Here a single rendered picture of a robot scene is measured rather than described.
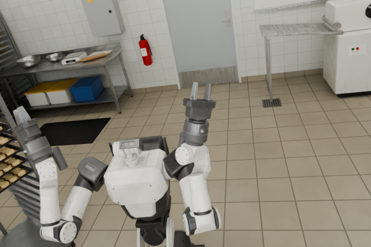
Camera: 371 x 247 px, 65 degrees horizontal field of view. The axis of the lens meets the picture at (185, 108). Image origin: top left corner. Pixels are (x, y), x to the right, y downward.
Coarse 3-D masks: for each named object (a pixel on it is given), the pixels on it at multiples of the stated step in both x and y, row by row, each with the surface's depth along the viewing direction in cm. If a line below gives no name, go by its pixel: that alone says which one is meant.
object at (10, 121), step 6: (0, 96) 181; (0, 102) 181; (0, 108) 184; (6, 108) 184; (6, 114) 185; (12, 120) 188; (12, 126) 189; (18, 138) 193; (24, 144) 197; (30, 162) 201; (36, 174) 206; (72, 240) 238
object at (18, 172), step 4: (16, 168) 210; (20, 168) 212; (12, 172) 208; (16, 172) 205; (20, 172) 203; (24, 172) 204; (4, 176) 204; (8, 176) 201; (12, 176) 200; (16, 176) 200; (20, 176) 202; (0, 180) 199; (4, 180) 201; (8, 180) 200; (12, 180) 197; (0, 184) 196; (4, 184) 194; (8, 184) 195; (0, 188) 194
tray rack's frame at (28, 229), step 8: (0, 224) 250; (24, 224) 262; (32, 224) 260; (40, 224) 258; (8, 232) 256; (16, 232) 255; (24, 232) 253; (32, 232) 251; (0, 240) 250; (8, 240) 248; (16, 240) 246; (24, 240) 245; (32, 240) 243; (40, 240) 241; (48, 240) 240
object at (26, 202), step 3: (15, 195) 257; (15, 198) 255; (18, 198) 254; (21, 198) 253; (24, 198) 248; (21, 201) 250; (24, 201) 249; (27, 201) 247; (27, 204) 245; (30, 204) 244; (33, 204) 242; (33, 207) 240; (36, 207) 239; (39, 207) 238; (36, 210) 237; (39, 210) 236
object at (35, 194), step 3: (15, 183) 240; (12, 186) 241; (15, 186) 240; (18, 186) 239; (21, 186) 236; (24, 186) 233; (18, 189) 236; (21, 189) 235; (24, 189) 234; (27, 189) 232; (30, 189) 228; (27, 192) 230; (30, 192) 229; (33, 192) 228; (36, 192) 224; (33, 195) 225; (36, 195) 224; (39, 195) 223; (39, 198) 220
